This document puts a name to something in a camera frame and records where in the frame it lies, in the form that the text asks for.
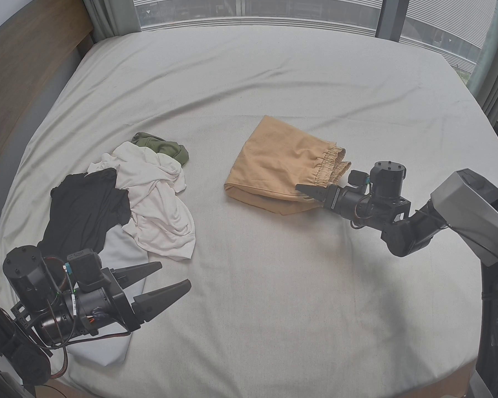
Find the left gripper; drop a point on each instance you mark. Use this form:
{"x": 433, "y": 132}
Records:
{"x": 99, "y": 309}

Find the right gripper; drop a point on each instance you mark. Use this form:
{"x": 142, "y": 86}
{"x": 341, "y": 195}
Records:
{"x": 350, "y": 203}

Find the tan shorts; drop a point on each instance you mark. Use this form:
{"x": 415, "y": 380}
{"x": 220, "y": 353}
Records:
{"x": 274, "y": 160}

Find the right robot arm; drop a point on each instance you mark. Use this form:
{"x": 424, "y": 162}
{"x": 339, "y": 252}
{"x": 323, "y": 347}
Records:
{"x": 469, "y": 205}

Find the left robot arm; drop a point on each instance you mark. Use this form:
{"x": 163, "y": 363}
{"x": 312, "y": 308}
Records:
{"x": 25, "y": 272}

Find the bed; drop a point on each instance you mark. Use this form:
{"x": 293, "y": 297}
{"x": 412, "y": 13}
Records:
{"x": 274, "y": 77}

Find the pale grey garment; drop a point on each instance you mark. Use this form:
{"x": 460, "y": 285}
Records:
{"x": 120, "y": 251}

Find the white garment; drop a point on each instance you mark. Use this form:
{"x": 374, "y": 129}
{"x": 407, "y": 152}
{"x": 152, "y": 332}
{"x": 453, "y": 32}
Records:
{"x": 157, "y": 205}

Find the black garment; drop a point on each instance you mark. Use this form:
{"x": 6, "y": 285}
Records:
{"x": 87, "y": 205}

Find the green garment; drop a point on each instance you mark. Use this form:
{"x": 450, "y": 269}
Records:
{"x": 170, "y": 147}

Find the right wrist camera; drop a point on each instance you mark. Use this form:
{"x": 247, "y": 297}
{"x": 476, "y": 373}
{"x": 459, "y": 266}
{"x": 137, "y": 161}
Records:
{"x": 357, "y": 178}

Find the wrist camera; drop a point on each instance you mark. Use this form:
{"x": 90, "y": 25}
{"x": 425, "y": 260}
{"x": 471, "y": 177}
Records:
{"x": 85, "y": 268}
{"x": 357, "y": 178}

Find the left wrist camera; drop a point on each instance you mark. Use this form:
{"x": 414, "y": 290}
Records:
{"x": 85, "y": 268}

